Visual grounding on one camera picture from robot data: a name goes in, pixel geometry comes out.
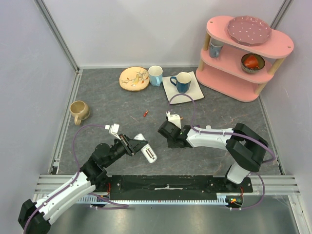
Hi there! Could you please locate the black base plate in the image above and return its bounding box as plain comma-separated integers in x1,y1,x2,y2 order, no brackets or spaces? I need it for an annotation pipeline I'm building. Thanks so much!
96,175,253,193

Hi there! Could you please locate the dark patterned bowl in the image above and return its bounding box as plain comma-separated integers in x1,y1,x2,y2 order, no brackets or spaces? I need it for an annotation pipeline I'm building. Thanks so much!
241,53,266,74

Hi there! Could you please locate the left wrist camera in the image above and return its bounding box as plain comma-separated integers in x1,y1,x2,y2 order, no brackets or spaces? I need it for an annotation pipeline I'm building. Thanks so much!
105,123,120,140

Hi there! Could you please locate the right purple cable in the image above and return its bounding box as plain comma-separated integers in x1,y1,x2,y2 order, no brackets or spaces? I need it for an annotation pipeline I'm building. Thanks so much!
168,94,277,212

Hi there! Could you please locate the white remote control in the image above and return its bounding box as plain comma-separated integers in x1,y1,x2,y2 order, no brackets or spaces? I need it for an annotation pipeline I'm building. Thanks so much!
134,134,157,163

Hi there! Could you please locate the purple cable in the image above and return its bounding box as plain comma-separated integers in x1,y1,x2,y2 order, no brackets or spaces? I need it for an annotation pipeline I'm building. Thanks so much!
168,94,277,212
23,123,129,232

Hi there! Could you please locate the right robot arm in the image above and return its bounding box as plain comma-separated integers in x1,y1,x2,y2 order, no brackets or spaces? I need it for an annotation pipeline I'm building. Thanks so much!
158,121,268,192

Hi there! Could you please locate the beige floral plate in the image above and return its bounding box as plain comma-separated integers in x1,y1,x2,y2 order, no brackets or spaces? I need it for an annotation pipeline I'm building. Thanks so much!
119,66,150,91

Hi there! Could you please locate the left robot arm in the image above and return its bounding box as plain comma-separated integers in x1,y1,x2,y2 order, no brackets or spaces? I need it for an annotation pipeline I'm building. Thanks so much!
18,134,149,234

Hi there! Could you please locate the dark blue mug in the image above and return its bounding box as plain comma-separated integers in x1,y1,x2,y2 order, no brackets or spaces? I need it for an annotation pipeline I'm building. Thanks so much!
170,72,192,94

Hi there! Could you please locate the red cup in bowl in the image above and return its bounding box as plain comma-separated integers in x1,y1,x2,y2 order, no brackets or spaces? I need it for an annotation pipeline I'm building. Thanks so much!
243,55,259,69

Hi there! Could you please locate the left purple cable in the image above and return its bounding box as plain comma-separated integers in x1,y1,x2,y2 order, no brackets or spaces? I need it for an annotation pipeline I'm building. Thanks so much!
23,123,129,232

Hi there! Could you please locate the slotted cable duct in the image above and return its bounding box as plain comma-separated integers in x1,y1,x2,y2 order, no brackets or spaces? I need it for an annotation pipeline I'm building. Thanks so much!
78,193,244,205

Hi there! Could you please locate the beige mug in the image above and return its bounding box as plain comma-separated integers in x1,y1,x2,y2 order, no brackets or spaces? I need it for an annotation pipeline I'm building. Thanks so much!
70,100,90,125

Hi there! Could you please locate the light blue mug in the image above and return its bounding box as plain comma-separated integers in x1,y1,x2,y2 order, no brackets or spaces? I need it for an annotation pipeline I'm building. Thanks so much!
148,65,163,87

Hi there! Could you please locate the purple dotted plate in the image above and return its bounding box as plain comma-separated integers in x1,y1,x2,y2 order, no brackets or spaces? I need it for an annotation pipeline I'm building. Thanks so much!
227,16,272,46

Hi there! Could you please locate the blue grey mug on shelf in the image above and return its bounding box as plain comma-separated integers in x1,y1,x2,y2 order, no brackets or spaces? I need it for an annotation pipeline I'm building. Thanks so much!
209,39,224,58

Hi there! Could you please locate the pink three-tier shelf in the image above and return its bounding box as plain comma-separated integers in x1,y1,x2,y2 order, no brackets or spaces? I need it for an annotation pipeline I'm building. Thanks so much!
196,16,294,102

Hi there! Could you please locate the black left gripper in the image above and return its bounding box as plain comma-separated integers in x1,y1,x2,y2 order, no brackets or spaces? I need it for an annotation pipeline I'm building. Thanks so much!
104,133,148,167

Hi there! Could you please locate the aluminium frame rail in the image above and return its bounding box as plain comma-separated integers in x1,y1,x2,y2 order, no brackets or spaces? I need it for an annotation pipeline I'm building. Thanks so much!
34,0,81,74

